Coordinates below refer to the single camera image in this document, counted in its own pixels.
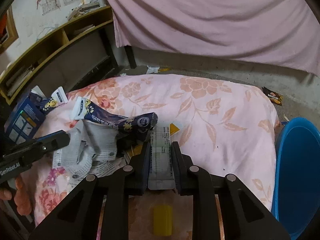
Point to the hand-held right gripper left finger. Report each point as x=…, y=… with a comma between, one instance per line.
x=145, y=166

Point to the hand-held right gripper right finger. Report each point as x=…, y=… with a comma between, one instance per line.
x=175, y=166

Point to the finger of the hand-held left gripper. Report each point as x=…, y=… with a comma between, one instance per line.
x=52, y=141

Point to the silver foil packet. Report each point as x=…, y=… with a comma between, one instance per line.
x=161, y=165

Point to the grey perforated paper wrapper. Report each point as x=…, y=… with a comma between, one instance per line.
x=100, y=140

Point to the large navy snack bag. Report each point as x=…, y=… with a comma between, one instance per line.
x=112, y=122

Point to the blue plastic basin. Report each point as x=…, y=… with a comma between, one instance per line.
x=297, y=175

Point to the person's left hand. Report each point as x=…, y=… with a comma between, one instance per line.
x=22, y=202

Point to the blue cardboard box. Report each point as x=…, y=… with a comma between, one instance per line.
x=25, y=116

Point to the small navy paw-print packet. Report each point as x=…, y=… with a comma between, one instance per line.
x=53, y=102

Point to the pink floral blanket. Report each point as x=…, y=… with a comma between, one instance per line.
x=212, y=135

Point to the flat yellow packet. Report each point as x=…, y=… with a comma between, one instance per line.
x=162, y=220

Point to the stack of shelved books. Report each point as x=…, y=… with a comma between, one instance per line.
x=18, y=78

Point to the wooden shelf unit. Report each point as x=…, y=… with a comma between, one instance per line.
x=50, y=45

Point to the white paper scrap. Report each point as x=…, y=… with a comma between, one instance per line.
x=152, y=69

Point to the yellow paper scrap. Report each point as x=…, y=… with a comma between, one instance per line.
x=165, y=69

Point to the dark snack wrapper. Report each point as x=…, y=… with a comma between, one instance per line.
x=272, y=96

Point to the pile of books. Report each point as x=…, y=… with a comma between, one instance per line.
x=85, y=7

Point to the pink hanging cloth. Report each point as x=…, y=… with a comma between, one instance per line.
x=200, y=17

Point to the black metal post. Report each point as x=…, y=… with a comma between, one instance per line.
x=131, y=57

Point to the wooden picture frame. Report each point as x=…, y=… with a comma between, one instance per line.
x=13, y=30

